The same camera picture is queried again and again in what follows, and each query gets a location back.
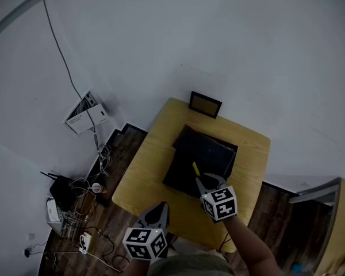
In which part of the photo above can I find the person's grey shirt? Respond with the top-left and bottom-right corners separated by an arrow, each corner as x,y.
147,253 -> 237,276

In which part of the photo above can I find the black router with antennas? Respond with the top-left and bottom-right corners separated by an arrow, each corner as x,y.
40,171 -> 77,210

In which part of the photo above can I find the person's left forearm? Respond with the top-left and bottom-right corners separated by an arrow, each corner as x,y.
126,258 -> 151,276

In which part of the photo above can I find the grey wall cable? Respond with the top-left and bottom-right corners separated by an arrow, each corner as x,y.
38,0 -> 100,152

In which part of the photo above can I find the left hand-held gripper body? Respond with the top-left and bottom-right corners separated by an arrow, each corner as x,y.
122,222 -> 170,263

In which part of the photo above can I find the white network device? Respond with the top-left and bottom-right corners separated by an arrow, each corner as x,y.
45,197 -> 65,233

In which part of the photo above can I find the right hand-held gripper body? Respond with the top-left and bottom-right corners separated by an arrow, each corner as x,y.
201,185 -> 238,223

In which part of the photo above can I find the small wooden table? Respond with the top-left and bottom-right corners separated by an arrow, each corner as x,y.
111,97 -> 271,254

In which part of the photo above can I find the black box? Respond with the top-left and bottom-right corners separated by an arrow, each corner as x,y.
162,124 -> 239,198

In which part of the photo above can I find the white floor cable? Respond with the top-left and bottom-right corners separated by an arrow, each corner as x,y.
52,250 -> 124,273

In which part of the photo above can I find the person's right forearm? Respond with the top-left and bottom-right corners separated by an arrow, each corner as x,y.
222,216 -> 286,276

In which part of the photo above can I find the white wall network box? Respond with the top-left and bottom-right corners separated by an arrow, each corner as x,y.
64,90 -> 110,136

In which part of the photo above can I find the white paper cup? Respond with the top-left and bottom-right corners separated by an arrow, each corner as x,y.
91,182 -> 108,194

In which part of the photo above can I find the white power strip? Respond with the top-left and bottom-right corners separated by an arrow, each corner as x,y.
79,232 -> 93,255

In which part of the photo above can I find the tangle of thin cables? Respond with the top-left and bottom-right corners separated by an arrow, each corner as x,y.
64,144 -> 113,238

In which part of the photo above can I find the dark picture frame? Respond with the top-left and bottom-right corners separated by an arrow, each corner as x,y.
188,91 -> 223,120

